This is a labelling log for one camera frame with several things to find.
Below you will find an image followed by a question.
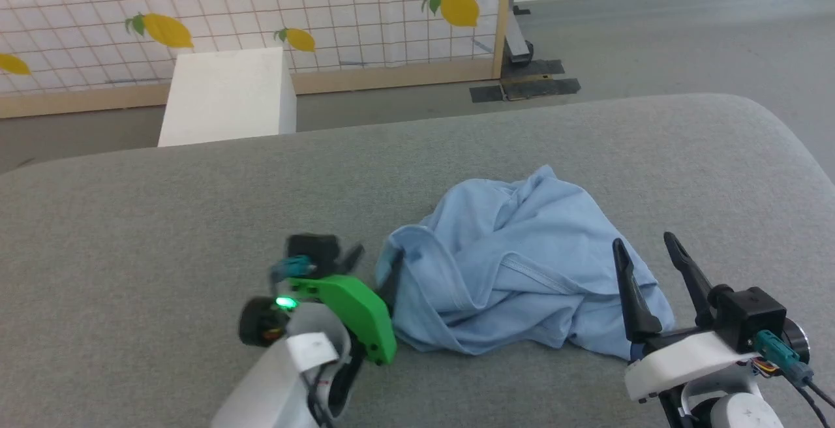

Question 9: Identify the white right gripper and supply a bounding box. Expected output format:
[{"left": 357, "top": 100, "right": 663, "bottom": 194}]
[{"left": 611, "top": 232, "right": 761, "bottom": 404}]

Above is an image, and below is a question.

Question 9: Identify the white rectangular box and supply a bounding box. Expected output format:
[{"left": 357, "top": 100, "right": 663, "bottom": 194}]
[{"left": 158, "top": 48, "right": 297, "bottom": 148}]

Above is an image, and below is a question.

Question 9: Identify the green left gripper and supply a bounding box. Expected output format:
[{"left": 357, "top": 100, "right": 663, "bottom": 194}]
[{"left": 286, "top": 243, "right": 406, "bottom": 367}]

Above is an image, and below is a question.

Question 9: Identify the grey metal stand leg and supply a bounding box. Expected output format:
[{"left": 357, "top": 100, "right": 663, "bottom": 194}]
[{"left": 506, "top": 0, "right": 536, "bottom": 67}]

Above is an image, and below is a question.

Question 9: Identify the grey fabric sofa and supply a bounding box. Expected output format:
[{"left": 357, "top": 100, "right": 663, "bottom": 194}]
[{"left": 0, "top": 93, "right": 835, "bottom": 428}]

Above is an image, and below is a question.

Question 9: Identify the light blue t-shirt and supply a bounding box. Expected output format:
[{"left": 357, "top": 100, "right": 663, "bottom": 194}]
[{"left": 375, "top": 165, "right": 676, "bottom": 360}]

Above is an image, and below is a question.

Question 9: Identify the lemon print partition screen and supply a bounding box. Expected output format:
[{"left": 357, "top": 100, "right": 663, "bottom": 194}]
[{"left": 0, "top": 0, "right": 517, "bottom": 119}]

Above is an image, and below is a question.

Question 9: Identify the black floor tape patch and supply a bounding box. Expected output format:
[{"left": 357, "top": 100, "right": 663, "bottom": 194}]
[
  {"left": 470, "top": 78, "right": 582, "bottom": 103},
  {"left": 501, "top": 59, "right": 566, "bottom": 79}
]

